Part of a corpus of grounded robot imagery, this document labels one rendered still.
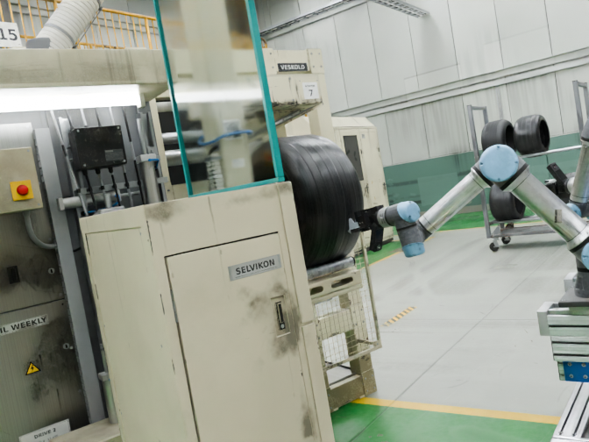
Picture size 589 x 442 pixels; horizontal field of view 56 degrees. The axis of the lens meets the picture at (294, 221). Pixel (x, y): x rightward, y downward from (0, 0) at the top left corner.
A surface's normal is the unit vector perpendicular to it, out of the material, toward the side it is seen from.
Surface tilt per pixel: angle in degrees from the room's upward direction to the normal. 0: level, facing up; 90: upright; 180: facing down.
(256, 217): 90
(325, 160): 59
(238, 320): 90
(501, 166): 84
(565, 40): 90
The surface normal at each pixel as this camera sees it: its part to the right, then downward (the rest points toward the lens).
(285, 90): 0.57, -0.05
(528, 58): -0.58, 0.15
